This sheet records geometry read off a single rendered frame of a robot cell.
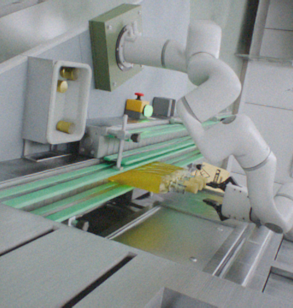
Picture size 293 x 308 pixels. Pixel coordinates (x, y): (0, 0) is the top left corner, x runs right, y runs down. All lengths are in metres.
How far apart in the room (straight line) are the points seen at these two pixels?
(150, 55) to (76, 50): 0.24
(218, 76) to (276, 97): 6.08
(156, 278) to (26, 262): 0.08
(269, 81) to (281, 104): 0.43
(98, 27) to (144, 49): 0.16
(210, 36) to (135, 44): 0.31
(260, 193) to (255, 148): 0.12
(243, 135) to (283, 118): 6.11
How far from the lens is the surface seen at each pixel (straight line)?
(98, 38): 1.39
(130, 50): 1.43
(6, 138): 1.15
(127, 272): 0.27
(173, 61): 1.36
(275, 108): 7.13
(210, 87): 1.06
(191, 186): 1.35
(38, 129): 1.16
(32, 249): 0.29
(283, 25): 7.21
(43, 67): 1.14
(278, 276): 1.31
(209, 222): 1.47
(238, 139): 1.02
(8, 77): 1.12
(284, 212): 1.14
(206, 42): 1.21
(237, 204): 1.28
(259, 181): 1.08
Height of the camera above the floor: 1.50
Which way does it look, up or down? 23 degrees down
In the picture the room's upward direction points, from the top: 103 degrees clockwise
